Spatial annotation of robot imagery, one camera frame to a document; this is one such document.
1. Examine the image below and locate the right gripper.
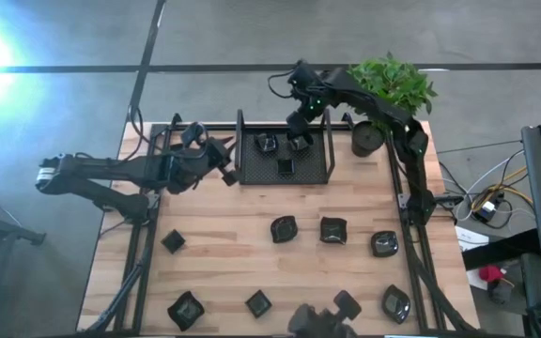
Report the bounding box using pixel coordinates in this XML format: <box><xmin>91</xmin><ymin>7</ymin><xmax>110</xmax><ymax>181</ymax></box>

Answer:
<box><xmin>286</xmin><ymin>110</ymin><xmax>313</xmax><ymax>151</ymax></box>

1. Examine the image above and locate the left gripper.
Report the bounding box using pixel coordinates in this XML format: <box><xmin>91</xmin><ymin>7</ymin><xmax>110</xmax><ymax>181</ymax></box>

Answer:
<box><xmin>169</xmin><ymin>139</ymin><xmax>240</xmax><ymax>194</ymax></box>

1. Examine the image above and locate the black deep square mini plate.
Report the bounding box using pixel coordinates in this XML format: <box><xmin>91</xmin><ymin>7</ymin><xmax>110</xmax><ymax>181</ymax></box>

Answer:
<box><xmin>287</xmin><ymin>134</ymin><xmax>314</xmax><ymax>154</ymax></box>

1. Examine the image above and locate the small square grey-centred mini plate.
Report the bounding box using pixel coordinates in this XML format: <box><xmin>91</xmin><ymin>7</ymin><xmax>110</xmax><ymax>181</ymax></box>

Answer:
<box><xmin>276</xmin><ymin>158</ymin><xmax>296</xmax><ymax>177</ymax></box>
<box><xmin>244</xmin><ymin>289</ymin><xmax>273</xmax><ymax>319</ymax></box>

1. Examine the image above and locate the black glossy rounded mini plate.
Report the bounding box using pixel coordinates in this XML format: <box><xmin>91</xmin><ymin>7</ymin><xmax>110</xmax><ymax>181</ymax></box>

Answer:
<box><xmin>254</xmin><ymin>131</ymin><xmax>281</xmax><ymax>155</ymax></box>

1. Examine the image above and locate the black rounded wavy mini plate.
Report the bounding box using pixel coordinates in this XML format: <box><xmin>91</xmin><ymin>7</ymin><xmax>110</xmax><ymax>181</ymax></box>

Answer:
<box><xmin>270</xmin><ymin>215</ymin><xmax>300</xmax><ymax>244</ymax></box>

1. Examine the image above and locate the black glossy square mini plate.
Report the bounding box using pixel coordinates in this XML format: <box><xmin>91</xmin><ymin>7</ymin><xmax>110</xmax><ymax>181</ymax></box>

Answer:
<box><xmin>318</xmin><ymin>216</ymin><xmax>348</xmax><ymax>246</ymax></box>

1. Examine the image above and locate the small black square mini plate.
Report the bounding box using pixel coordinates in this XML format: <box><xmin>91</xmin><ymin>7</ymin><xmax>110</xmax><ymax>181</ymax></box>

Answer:
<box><xmin>160</xmin><ymin>228</ymin><xmax>187</xmax><ymax>255</ymax></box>

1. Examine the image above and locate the black rounded square mini plate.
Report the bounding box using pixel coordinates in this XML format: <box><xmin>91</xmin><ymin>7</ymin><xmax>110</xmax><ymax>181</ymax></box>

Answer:
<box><xmin>370</xmin><ymin>229</ymin><xmax>400</xmax><ymax>258</ymax></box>

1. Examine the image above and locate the black wavy square mini plate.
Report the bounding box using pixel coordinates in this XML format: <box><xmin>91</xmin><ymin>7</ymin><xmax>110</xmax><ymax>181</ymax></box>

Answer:
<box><xmin>166</xmin><ymin>290</ymin><xmax>206</xmax><ymax>332</ymax></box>

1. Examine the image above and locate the black leaf shaped mini plate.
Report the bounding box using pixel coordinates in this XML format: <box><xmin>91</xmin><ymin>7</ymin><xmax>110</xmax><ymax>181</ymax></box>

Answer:
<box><xmin>380</xmin><ymin>284</ymin><xmax>412</xmax><ymax>326</ymax></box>

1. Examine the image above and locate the green plant in black pot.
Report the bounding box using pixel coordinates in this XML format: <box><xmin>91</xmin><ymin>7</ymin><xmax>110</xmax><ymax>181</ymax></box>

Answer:
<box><xmin>348</xmin><ymin>51</ymin><xmax>440</xmax><ymax>159</ymax></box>

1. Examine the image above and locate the white paper sheet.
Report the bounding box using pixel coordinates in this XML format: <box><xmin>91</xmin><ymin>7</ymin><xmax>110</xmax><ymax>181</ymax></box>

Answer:
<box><xmin>454</xmin><ymin>225</ymin><xmax>490</xmax><ymax>253</ymax></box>

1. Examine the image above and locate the black white power adapter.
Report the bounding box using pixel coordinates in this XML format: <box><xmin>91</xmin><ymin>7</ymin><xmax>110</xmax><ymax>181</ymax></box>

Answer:
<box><xmin>474</xmin><ymin>199</ymin><xmax>500</xmax><ymax>223</ymax></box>

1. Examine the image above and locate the grey side table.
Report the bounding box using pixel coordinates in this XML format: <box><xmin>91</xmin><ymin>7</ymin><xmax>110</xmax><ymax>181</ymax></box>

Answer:
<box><xmin>0</xmin><ymin>186</ymin><xmax>48</xmax><ymax>338</ymax></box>

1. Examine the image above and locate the small red object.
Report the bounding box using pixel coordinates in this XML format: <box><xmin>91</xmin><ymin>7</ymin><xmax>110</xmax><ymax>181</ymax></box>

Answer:
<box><xmin>478</xmin><ymin>265</ymin><xmax>505</xmax><ymax>284</ymax></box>

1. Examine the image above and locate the black mesh tray with handles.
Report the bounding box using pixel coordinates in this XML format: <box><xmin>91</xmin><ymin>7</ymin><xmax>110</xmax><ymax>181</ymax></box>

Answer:
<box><xmin>234</xmin><ymin>108</ymin><xmax>337</xmax><ymax>187</ymax></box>

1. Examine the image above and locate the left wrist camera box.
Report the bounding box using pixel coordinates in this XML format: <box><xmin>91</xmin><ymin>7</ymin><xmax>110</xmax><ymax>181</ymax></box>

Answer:
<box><xmin>180</xmin><ymin>121</ymin><xmax>209</xmax><ymax>147</ymax></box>

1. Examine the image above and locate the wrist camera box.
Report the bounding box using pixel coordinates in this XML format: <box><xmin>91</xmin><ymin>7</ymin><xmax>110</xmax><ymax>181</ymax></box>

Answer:
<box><xmin>180</xmin><ymin>121</ymin><xmax>209</xmax><ymax>147</ymax></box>
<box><xmin>288</xmin><ymin>59</ymin><xmax>317</xmax><ymax>90</ymax></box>

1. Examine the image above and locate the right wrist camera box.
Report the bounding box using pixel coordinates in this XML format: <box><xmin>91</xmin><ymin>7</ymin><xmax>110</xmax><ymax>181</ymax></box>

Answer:
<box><xmin>288</xmin><ymin>59</ymin><xmax>317</xmax><ymax>90</ymax></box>

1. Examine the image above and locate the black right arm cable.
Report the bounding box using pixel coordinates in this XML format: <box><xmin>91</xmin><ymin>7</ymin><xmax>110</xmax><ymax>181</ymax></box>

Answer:
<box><xmin>267</xmin><ymin>69</ymin><xmax>300</xmax><ymax>100</ymax></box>

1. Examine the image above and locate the black aluminium rig frame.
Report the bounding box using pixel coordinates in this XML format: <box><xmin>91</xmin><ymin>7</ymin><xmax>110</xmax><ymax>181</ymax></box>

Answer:
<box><xmin>76</xmin><ymin>112</ymin><xmax>483</xmax><ymax>337</ymax></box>

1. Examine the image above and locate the yellow cable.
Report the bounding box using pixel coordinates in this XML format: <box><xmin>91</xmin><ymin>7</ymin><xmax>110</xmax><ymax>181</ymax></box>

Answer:
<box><xmin>470</xmin><ymin>166</ymin><xmax>534</xmax><ymax>212</ymax></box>

